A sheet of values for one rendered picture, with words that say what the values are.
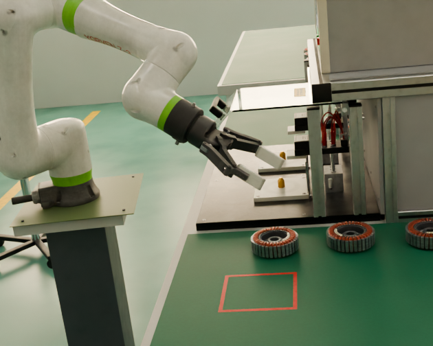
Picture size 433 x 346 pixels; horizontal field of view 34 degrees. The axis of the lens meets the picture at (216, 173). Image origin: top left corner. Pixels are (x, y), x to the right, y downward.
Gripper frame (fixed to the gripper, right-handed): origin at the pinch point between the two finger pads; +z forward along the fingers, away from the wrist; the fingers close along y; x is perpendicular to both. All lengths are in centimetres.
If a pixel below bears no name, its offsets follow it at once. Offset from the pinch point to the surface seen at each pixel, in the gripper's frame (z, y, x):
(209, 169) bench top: -25, -53, -37
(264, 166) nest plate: -9, -49, -24
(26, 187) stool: -123, -123, -140
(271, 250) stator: 9.6, 5.3, -14.3
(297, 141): -1.2, -31.3, -3.4
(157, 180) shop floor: -94, -232, -164
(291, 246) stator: 13.0, 1.9, -12.4
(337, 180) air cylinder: 13.0, -33.7, -8.6
